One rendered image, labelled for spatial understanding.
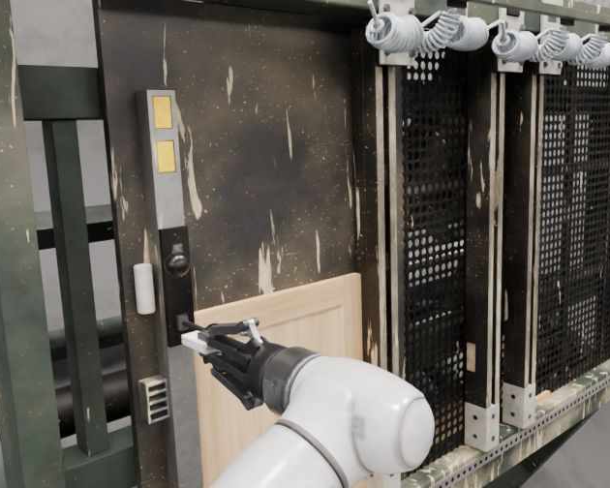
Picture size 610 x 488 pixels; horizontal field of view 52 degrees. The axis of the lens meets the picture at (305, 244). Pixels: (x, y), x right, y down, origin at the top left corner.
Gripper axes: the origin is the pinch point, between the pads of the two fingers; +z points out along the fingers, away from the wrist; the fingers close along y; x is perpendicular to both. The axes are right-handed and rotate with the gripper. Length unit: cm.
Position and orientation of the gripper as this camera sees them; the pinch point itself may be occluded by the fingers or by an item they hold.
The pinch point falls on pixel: (201, 342)
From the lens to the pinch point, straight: 96.0
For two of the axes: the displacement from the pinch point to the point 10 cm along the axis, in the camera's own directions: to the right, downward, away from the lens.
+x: 7.6, -1.4, 6.4
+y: 0.4, 9.8, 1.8
